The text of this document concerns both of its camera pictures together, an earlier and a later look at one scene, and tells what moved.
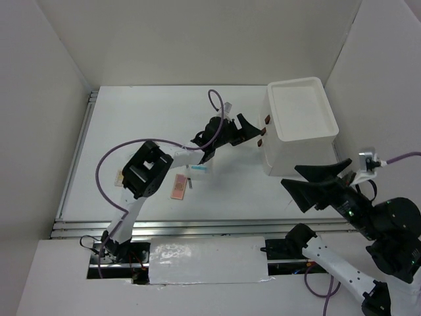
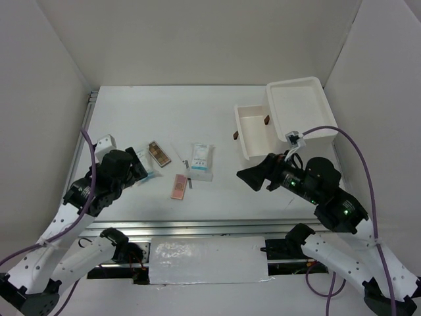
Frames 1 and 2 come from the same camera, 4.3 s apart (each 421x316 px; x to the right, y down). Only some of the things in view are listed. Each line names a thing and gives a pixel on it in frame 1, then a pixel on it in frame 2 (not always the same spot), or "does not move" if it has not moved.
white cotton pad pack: [200, 172] does not move
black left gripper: [248, 131] -> [129, 182]
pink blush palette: [179, 187] does not move
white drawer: [268, 131] -> [252, 130]
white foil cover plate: [206, 260] does not move
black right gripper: [304, 191] -> [270, 168]
